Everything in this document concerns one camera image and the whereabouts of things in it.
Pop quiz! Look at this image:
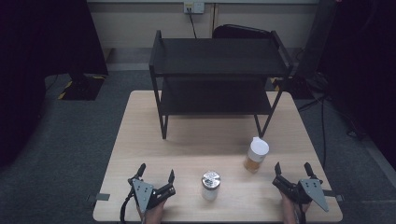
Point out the black chair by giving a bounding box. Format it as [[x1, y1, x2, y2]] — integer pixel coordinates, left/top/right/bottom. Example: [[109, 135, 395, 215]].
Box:
[[212, 23, 275, 40]]

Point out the black power cable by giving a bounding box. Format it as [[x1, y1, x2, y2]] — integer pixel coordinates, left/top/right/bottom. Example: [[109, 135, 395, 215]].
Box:
[[187, 12, 198, 39]]

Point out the person's left hand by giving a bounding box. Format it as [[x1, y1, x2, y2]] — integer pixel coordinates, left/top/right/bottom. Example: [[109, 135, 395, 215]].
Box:
[[136, 200, 167, 224]]

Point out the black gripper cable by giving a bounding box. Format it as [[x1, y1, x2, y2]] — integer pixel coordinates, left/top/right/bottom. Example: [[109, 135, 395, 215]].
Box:
[[120, 189, 135, 224]]

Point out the black floor cable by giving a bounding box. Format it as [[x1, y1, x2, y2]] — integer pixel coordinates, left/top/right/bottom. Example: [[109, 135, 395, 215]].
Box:
[[297, 94, 328, 171]]

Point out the dark grey stand post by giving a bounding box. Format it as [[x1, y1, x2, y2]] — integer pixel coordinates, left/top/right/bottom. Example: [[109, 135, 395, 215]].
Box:
[[295, 0, 340, 78]]

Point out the white wall socket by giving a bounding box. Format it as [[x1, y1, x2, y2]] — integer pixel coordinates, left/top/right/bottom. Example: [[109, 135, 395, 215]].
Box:
[[183, 1, 205, 15]]

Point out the white powder jar silver lid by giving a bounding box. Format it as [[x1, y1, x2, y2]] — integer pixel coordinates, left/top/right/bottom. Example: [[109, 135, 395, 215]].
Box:
[[201, 170, 222, 201]]

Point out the orange powder jar white lid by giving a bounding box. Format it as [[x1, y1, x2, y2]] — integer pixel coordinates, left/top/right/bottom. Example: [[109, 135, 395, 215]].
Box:
[[243, 136, 270, 175]]

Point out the black curtain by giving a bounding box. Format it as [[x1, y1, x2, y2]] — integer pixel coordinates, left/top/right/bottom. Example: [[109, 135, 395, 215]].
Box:
[[0, 0, 108, 169], [320, 0, 396, 171]]

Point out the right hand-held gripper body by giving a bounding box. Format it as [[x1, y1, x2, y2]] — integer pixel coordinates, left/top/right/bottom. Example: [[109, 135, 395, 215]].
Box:
[[272, 175, 331, 213]]

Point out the grey table bracket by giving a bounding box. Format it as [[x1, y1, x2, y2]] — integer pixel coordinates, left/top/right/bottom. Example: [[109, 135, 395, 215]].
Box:
[[88, 192, 111, 202], [322, 189, 346, 203]]

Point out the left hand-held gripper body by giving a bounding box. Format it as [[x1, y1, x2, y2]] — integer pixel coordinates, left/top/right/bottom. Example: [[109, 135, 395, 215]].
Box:
[[127, 175, 177, 215]]

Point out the person's right hand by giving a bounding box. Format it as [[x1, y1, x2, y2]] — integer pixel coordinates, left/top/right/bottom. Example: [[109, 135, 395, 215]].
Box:
[[279, 190, 312, 224]]

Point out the black stand base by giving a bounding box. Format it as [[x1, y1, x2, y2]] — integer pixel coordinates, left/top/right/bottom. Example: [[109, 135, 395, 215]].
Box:
[[57, 74, 106, 101]]

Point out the black two-tier shelf rack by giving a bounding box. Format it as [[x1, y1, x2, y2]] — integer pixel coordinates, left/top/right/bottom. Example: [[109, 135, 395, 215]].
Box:
[[148, 29, 294, 140]]

